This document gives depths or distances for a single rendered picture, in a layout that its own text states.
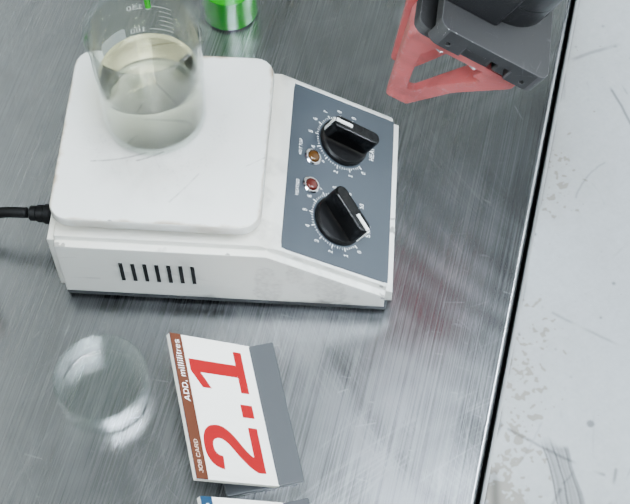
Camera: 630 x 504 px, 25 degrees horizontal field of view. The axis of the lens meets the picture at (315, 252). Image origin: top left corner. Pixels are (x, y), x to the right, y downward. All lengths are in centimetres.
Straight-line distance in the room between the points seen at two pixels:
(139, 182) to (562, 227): 27
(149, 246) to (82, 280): 6
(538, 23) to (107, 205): 26
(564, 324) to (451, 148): 14
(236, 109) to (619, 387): 28
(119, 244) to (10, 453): 14
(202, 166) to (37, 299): 14
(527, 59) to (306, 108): 19
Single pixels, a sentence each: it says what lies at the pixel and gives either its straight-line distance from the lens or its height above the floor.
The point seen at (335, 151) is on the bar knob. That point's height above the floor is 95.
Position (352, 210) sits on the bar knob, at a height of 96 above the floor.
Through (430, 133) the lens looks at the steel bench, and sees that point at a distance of 92.
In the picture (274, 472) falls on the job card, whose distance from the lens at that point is 80.
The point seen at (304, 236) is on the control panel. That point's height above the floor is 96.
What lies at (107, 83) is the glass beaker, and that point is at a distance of 77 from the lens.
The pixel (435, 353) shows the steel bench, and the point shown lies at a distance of 84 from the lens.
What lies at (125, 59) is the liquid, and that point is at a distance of 80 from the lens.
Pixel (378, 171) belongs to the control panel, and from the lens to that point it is 86.
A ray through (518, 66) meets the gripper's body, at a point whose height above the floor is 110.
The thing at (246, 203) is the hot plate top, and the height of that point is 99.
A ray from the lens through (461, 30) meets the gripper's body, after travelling 70.
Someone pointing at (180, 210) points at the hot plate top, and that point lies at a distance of 79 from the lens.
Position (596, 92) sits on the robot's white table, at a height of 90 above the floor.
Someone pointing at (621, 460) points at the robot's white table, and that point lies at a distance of 83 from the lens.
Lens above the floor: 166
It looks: 60 degrees down
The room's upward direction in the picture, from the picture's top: straight up
